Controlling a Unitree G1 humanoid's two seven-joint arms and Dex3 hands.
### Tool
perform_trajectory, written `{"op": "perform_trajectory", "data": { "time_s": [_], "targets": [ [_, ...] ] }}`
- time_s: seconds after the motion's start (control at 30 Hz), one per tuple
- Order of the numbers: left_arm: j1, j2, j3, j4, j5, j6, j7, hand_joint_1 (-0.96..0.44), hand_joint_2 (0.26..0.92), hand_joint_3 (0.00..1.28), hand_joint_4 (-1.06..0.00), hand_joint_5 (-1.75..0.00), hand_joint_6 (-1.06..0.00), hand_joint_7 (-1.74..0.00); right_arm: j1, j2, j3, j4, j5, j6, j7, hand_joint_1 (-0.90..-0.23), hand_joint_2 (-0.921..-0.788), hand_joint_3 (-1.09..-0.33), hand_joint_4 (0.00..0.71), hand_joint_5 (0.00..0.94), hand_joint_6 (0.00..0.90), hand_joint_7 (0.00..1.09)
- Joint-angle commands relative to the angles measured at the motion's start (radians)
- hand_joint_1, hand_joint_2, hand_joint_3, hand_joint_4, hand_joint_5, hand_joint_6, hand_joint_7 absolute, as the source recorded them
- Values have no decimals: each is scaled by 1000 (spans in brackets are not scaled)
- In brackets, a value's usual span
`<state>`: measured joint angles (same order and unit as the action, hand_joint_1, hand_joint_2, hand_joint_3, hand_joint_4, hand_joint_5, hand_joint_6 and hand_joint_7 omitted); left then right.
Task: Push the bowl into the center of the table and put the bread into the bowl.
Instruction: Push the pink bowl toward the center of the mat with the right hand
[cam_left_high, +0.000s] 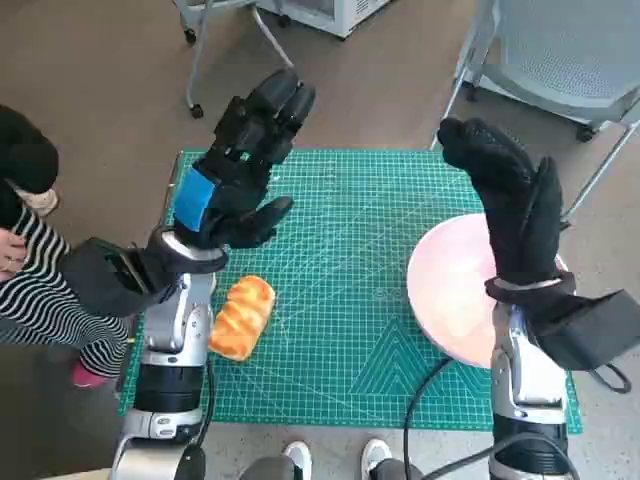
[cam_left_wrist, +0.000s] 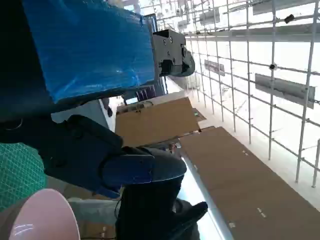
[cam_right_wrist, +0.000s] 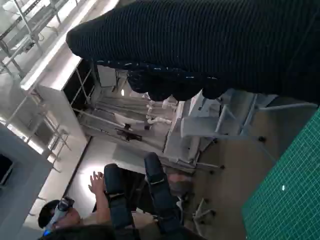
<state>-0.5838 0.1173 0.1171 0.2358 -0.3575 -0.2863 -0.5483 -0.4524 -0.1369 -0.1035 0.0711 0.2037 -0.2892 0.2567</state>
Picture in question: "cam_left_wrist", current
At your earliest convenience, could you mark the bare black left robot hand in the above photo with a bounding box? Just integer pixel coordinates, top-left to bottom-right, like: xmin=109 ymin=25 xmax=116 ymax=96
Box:
xmin=0 ymin=0 xmax=196 ymax=200

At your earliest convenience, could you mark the pink bowl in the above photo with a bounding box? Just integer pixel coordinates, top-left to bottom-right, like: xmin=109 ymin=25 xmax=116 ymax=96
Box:
xmin=8 ymin=188 xmax=81 ymax=240

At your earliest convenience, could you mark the brown cardboard box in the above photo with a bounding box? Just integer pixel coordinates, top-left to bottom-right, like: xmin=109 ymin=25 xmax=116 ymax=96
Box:
xmin=114 ymin=96 xmax=201 ymax=148
xmin=178 ymin=126 xmax=320 ymax=240

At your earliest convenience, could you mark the long ceiling light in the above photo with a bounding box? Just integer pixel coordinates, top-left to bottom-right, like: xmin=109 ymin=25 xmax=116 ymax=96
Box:
xmin=254 ymin=73 xmax=316 ymax=109
xmin=204 ymin=59 xmax=226 ymax=77
xmin=199 ymin=7 xmax=221 ymax=25

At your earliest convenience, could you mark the green cutting mat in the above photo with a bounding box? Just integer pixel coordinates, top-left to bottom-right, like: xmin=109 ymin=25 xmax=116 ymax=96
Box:
xmin=0 ymin=141 xmax=49 ymax=213

